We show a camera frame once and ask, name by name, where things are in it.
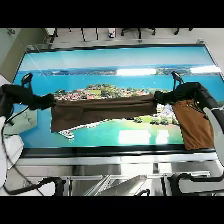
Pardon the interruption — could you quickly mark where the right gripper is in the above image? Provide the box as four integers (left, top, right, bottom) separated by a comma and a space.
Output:
152, 89, 175, 106

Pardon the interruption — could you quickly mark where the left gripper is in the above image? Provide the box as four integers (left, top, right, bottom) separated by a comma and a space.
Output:
27, 92, 56, 111

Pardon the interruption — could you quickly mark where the brown garment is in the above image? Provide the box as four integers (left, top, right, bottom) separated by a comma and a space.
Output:
50, 92, 159, 134

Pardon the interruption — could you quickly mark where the orange-brown garment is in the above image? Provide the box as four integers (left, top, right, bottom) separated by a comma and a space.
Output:
171, 99, 216, 151

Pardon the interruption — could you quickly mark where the black office chair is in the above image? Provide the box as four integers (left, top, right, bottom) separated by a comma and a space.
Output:
120, 27, 157, 40

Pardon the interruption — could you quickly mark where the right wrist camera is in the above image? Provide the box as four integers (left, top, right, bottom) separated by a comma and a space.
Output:
170, 70, 185, 90

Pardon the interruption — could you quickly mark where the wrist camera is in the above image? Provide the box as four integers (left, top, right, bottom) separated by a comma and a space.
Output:
20, 72, 35, 92
170, 70, 185, 90

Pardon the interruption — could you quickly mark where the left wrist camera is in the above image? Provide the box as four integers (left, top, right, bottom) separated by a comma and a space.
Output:
20, 72, 35, 92

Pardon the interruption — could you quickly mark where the black cable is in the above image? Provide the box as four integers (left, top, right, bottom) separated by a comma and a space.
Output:
0, 105, 46, 197

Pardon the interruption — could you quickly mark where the silver frame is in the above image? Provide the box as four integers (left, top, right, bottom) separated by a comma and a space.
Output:
13, 154, 224, 197

